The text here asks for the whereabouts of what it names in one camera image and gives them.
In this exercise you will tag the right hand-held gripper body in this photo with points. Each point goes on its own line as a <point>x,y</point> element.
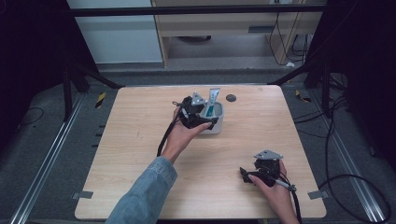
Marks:
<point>267,169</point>

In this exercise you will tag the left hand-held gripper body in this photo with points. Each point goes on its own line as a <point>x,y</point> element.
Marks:
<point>191,113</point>

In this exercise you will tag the grey plastic container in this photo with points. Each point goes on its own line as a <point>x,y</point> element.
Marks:
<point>219,119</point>

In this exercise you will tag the white teal toothpaste tube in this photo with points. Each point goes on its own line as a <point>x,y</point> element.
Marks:
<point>212,101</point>

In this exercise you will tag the person's left hand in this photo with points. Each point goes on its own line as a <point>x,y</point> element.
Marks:
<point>180,137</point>

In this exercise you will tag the person's right hand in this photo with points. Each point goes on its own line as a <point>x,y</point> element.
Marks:
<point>277,196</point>

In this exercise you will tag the dark round table grommet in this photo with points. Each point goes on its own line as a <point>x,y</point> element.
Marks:
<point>231,98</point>

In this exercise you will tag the yellow black striped tape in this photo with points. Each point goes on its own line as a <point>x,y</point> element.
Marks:
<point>302,97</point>
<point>100,99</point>

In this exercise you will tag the light wooden desk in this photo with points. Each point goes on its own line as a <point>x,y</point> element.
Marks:
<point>218,23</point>

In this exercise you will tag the white plug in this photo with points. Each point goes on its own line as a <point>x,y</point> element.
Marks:
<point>290,64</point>

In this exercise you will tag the black metal stand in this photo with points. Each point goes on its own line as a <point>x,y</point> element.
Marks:
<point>326,90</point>
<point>67,93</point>

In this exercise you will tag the black horizontal bar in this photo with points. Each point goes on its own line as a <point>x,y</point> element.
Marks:
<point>186,10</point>

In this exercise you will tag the white cabinet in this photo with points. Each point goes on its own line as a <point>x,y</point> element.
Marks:
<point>118,37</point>

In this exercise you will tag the black curtain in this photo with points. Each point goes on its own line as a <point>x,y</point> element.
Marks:
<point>31,62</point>
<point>367,62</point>

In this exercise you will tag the grey metal table bracket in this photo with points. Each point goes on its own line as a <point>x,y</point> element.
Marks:
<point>82,195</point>
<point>318,194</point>

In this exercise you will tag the aluminium floor rail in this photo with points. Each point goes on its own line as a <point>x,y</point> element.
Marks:
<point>351,168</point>
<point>46,161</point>

